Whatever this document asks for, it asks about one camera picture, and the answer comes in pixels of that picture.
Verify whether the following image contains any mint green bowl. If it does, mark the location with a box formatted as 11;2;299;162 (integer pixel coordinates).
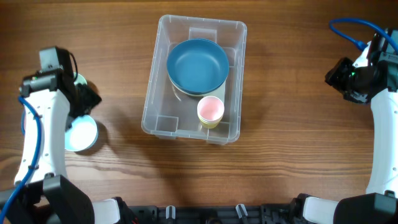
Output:
74;72;87;85

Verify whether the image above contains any light blue bowl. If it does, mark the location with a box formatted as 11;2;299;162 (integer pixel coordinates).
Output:
65;115;98;152

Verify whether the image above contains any cream bowl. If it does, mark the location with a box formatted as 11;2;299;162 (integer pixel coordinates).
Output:
172;82;214;96

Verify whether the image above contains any clear plastic storage container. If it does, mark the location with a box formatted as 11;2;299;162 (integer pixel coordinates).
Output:
141;15;247;145

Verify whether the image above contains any dark blue bowl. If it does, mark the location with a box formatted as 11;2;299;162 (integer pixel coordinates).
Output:
167;39;229;77
168;74;229;94

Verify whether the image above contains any cream cup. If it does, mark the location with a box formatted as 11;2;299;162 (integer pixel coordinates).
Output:
199;115;223;125

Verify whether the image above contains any yellow cup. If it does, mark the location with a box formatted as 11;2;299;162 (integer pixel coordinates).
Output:
201;122;219;129

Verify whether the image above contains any small pink cup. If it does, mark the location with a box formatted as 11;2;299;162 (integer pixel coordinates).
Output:
197;96;224;119

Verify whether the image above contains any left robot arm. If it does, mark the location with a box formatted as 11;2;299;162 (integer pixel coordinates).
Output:
1;46;123;223

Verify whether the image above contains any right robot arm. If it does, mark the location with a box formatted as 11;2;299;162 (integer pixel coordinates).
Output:
289;28;397;223

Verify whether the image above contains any white label in container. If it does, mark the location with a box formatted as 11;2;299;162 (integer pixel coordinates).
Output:
213;82;226;103

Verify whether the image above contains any left blue cable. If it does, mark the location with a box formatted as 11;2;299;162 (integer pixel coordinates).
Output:
0;95;43;223

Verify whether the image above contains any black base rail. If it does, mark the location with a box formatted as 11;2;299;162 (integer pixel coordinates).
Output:
130;204;299;224

